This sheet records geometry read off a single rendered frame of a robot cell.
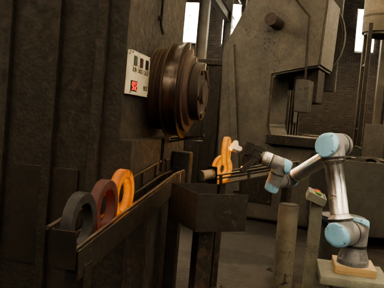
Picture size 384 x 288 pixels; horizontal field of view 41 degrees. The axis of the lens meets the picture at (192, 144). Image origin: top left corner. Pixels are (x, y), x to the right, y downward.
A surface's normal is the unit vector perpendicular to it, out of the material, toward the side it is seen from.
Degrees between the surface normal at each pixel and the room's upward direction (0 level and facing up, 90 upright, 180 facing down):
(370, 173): 90
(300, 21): 90
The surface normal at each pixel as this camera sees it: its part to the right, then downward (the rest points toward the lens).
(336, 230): -0.69, 0.12
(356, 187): 0.05, 0.06
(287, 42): -0.44, 0.01
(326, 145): -0.72, -0.15
